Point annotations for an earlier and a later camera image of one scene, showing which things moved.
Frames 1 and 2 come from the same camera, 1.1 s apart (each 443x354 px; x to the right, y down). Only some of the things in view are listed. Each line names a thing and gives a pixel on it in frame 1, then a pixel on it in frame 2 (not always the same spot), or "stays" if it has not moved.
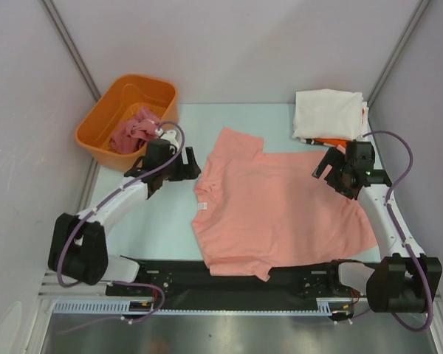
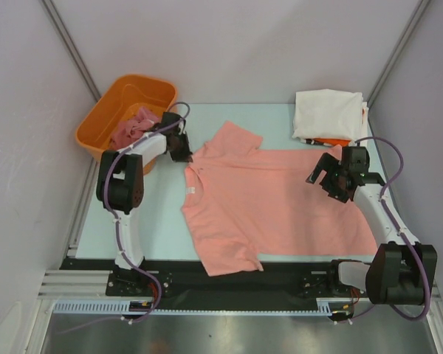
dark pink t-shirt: (132, 133) stays
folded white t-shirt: (329, 113) stays
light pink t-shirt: (255, 210) stays
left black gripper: (186, 172) -> (184, 156)
